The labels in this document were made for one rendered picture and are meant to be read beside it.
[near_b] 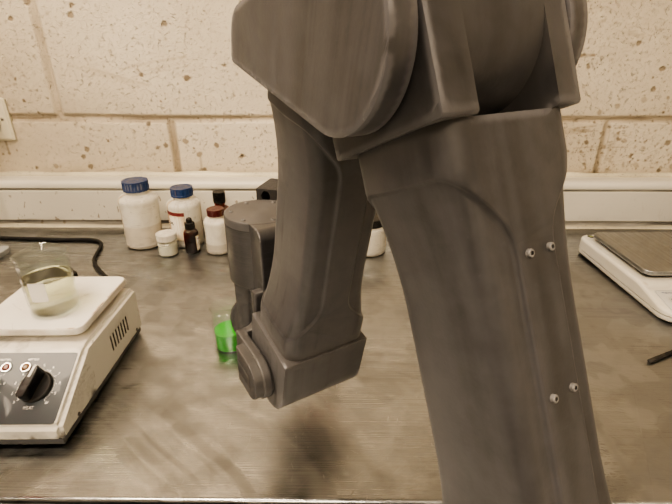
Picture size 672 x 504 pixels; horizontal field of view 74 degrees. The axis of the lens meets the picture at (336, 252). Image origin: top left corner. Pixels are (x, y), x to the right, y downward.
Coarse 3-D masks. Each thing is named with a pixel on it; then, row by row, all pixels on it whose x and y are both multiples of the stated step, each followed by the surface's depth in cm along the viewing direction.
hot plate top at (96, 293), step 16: (80, 288) 55; (96, 288) 55; (112, 288) 55; (0, 304) 51; (16, 304) 51; (96, 304) 51; (0, 320) 48; (16, 320) 48; (32, 320) 48; (64, 320) 48; (80, 320) 48
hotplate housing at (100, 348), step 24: (120, 312) 55; (0, 336) 49; (24, 336) 49; (48, 336) 49; (72, 336) 49; (96, 336) 50; (120, 336) 55; (96, 360) 49; (120, 360) 55; (72, 384) 45; (96, 384) 49; (72, 408) 45; (0, 432) 43; (24, 432) 43; (48, 432) 43
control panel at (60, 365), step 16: (0, 368) 46; (16, 368) 46; (48, 368) 46; (64, 368) 46; (0, 384) 45; (16, 384) 45; (64, 384) 45; (0, 400) 44; (16, 400) 44; (48, 400) 44; (0, 416) 43; (16, 416) 43; (32, 416) 43; (48, 416) 43
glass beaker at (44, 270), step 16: (16, 256) 48; (32, 256) 49; (48, 256) 50; (64, 256) 48; (16, 272) 47; (32, 272) 46; (48, 272) 46; (64, 272) 48; (32, 288) 47; (48, 288) 47; (64, 288) 48; (32, 304) 48; (48, 304) 48; (64, 304) 49; (80, 304) 51; (48, 320) 48
